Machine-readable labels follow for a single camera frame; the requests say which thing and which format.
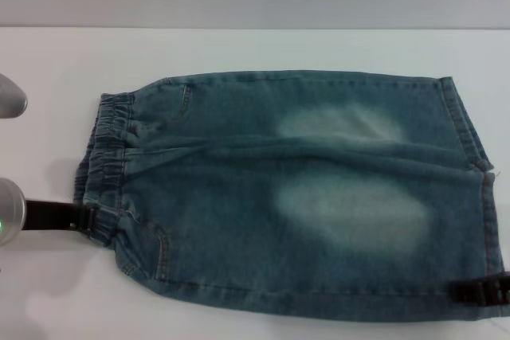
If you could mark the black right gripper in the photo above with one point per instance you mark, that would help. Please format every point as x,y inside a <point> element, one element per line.
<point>500,290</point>

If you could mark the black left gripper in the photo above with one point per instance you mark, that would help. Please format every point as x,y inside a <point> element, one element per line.
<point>48,216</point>

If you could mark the blue denim shorts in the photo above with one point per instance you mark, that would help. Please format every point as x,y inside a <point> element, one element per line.
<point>303,204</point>

